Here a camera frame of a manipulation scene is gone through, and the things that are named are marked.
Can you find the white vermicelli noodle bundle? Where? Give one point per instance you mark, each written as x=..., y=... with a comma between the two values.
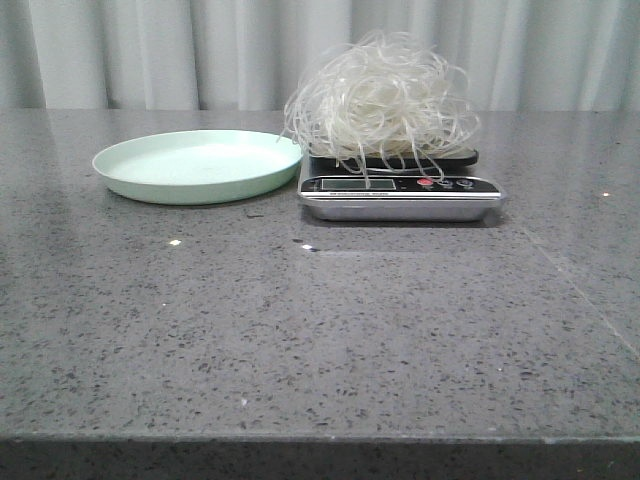
x=384, y=97

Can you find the silver black kitchen scale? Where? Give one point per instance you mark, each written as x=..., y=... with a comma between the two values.
x=441, y=189

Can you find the pale green round plate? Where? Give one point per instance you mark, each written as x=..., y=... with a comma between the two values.
x=198, y=167

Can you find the white pleated curtain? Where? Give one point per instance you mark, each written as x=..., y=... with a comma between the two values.
x=248, y=55

